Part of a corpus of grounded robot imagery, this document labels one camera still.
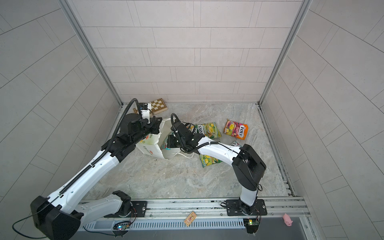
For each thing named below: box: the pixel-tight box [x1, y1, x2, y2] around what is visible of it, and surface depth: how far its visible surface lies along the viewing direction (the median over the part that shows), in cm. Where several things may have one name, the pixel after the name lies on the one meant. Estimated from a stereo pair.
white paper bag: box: [136, 117, 181, 160], surface depth 75 cm
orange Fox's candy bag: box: [223, 119, 249, 140], surface depth 101 cm
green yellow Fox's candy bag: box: [207, 122, 222, 139], surface depth 101 cm
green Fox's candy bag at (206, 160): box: [199, 154, 223, 168], surface depth 86 cm
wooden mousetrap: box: [184, 211, 197, 227], surface depth 69 cm
